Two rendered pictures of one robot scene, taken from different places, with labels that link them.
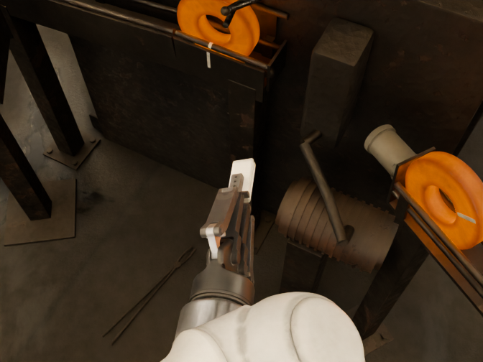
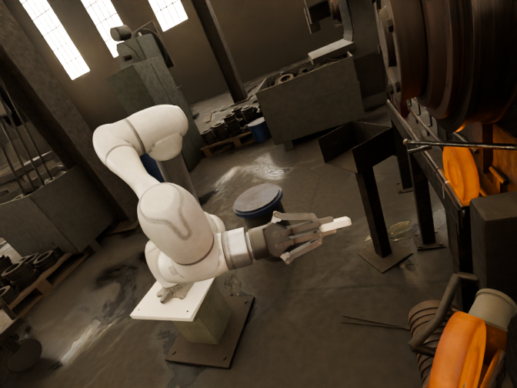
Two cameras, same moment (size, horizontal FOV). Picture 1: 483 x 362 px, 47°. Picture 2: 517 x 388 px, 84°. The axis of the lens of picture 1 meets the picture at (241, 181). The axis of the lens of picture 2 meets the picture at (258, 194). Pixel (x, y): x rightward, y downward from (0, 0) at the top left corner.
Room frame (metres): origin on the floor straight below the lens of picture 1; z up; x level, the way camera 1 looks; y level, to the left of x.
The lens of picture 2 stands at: (0.25, -0.54, 1.22)
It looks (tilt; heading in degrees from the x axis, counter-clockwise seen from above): 27 degrees down; 87
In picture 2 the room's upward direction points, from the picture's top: 24 degrees counter-clockwise
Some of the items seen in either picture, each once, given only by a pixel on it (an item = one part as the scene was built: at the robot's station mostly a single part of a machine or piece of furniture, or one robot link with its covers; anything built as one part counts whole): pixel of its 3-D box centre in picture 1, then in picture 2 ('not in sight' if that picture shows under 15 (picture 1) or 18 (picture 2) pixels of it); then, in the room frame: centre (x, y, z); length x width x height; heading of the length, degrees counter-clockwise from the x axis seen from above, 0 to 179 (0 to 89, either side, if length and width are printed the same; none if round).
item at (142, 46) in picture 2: not in sight; (154, 76); (-0.58, 8.17, 1.36); 1.37 x 1.17 x 2.71; 143
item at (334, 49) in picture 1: (334, 86); (508, 249); (0.68, -0.17, 0.68); 0.11 x 0.08 x 0.24; 153
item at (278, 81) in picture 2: not in sight; (311, 98); (1.43, 2.80, 0.39); 1.03 x 0.83 x 0.79; 157
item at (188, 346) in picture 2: not in sight; (199, 310); (-0.23, 0.66, 0.16); 0.40 x 0.40 x 0.31; 58
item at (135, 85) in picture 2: not in sight; (165, 118); (-0.32, 3.88, 0.75); 0.70 x 0.48 x 1.50; 63
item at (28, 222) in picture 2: not in sight; (75, 200); (-1.59, 2.95, 0.43); 1.23 x 0.93 x 0.87; 61
